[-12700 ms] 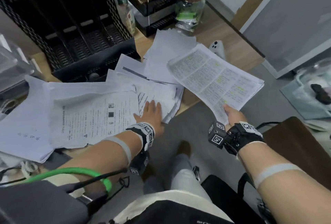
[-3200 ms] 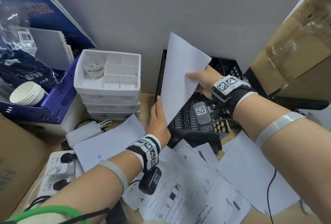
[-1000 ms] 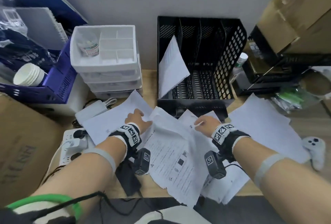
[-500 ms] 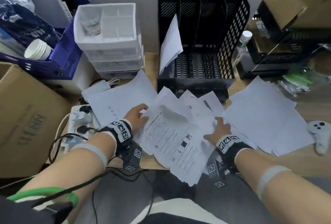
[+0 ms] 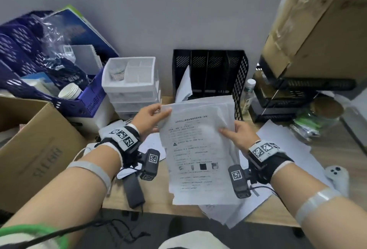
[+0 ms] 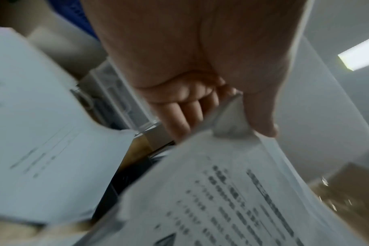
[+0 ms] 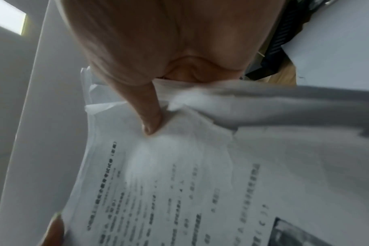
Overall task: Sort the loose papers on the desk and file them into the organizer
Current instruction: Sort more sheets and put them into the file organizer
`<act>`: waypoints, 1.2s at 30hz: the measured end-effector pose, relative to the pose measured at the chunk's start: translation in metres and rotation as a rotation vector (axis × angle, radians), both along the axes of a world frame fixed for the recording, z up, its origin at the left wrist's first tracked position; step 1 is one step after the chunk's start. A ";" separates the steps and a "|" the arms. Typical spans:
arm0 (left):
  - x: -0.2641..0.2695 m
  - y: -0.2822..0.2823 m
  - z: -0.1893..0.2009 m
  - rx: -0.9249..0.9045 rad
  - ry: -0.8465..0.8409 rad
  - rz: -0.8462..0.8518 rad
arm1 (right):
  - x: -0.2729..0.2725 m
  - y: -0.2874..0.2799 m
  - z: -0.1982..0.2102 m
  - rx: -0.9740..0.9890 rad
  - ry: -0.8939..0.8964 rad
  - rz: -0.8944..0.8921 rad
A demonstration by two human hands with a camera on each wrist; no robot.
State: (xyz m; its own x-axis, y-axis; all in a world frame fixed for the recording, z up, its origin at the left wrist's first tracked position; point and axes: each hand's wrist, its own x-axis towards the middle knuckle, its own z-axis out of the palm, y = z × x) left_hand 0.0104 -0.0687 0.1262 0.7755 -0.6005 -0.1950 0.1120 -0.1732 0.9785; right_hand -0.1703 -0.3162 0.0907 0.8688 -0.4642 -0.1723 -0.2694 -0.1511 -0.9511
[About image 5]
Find white box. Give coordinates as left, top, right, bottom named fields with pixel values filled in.
left=67, top=94, right=115, bottom=135

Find large brown cardboard box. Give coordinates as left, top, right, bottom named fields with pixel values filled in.
left=262, top=0, right=367, bottom=79

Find clear plastic bag dark contents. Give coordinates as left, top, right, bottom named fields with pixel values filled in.
left=31, top=13, right=91, bottom=91

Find person's left hand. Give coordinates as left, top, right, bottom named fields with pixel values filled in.
left=130, top=103, right=172, bottom=143

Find stack of white paper cups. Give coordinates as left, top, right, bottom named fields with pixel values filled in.
left=58, top=82, right=83, bottom=100

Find small clear jar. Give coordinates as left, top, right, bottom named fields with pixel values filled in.
left=110, top=63, right=127, bottom=81

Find wooden table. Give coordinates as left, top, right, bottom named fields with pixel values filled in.
left=102, top=95, right=367, bottom=228

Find light blue booklet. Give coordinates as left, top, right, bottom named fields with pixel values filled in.
left=20, top=72, right=59, bottom=97

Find black letter trays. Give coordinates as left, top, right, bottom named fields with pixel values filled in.
left=249, top=62, right=357, bottom=123

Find black mesh file organizer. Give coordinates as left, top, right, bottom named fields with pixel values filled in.
left=172, top=49, right=249, bottom=122

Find green cable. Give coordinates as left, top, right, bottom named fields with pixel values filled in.
left=0, top=223, right=69, bottom=249

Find blue plastic file basket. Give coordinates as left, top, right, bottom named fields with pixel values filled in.
left=0, top=10, right=107, bottom=119

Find white drawer organiser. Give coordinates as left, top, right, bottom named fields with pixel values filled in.
left=102, top=56, right=161, bottom=120

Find person's right hand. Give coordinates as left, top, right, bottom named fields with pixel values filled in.
left=219, top=120, right=261, bottom=159

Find grey spiral notebook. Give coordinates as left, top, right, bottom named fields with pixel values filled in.
left=70, top=44, right=103, bottom=76

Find open brown cardboard box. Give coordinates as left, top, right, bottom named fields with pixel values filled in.
left=0, top=95, right=88, bottom=213

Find glass jar with cork lid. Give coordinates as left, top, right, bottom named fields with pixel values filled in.
left=289, top=96, right=344, bottom=142

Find person's left forearm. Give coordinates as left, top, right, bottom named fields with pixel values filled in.
left=0, top=149, right=124, bottom=249

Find person's right forearm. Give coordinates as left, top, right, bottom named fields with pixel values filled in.
left=269, top=161, right=367, bottom=249

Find clear bottle white cap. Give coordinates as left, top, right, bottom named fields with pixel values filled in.
left=240, top=78, right=257, bottom=114

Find white handheld controller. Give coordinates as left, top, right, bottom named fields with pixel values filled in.
left=324, top=165, right=350, bottom=198

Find white papers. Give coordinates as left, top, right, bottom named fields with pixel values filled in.
left=116, top=119, right=333, bottom=229

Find black marker wristband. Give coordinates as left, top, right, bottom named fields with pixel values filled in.
left=94, top=123, right=143, bottom=169
left=247, top=140, right=295, bottom=185

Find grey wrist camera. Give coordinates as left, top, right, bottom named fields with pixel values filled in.
left=140, top=149, right=161, bottom=181
left=228, top=164, right=252, bottom=199

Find white shirt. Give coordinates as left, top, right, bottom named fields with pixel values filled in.
left=158, top=230, right=230, bottom=249

